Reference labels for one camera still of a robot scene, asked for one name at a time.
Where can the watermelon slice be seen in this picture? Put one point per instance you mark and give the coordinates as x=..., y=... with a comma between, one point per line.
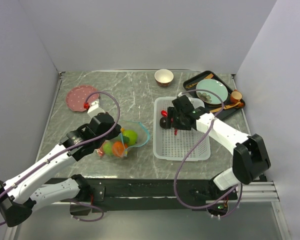
x=100, y=152

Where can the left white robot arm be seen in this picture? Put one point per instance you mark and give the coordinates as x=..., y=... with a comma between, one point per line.
x=22, y=195

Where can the wooden spoon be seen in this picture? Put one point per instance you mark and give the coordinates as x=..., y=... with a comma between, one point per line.
x=239, y=104

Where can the red chili pepper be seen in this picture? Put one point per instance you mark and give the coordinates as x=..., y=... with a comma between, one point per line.
x=164, y=114

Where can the clear zip bag blue zipper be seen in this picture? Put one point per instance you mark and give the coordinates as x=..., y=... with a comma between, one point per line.
x=139, y=128

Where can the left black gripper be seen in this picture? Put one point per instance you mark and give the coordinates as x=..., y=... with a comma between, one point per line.
x=115, y=131

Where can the green chili pepper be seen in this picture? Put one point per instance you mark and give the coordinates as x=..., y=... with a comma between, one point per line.
x=126, y=139

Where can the orange fruit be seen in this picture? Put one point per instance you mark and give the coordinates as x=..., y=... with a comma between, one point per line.
x=119, y=149

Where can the orange cup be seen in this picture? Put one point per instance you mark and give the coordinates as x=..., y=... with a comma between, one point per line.
x=235, y=96

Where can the aluminium rail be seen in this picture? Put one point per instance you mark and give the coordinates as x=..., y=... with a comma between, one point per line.
x=259, y=192

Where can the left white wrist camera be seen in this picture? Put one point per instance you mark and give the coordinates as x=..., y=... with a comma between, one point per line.
x=93, y=108

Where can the green apple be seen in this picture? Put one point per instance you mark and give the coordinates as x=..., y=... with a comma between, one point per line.
x=133, y=136

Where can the pink dotted plate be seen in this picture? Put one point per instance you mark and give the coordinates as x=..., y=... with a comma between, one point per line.
x=76, y=97

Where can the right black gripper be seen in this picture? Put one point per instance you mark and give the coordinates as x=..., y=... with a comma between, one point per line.
x=172, y=113

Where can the dark brown fruit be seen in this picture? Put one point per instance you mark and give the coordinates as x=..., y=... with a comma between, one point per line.
x=163, y=123

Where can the light green plate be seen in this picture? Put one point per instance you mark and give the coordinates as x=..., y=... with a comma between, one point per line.
x=214, y=86

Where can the white and red bowl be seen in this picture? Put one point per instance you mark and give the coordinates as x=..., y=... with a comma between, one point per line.
x=163, y=77

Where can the white plastic basket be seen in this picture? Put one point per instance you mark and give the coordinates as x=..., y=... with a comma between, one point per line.
x=168, y=146

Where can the black tray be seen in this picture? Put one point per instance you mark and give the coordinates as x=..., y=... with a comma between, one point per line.
x=225, y=113

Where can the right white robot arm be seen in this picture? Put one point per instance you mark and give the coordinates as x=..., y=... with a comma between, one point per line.
x=249, y=154

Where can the light green wrinkled fruit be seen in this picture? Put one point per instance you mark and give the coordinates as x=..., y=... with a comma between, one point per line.
x=107, y=148

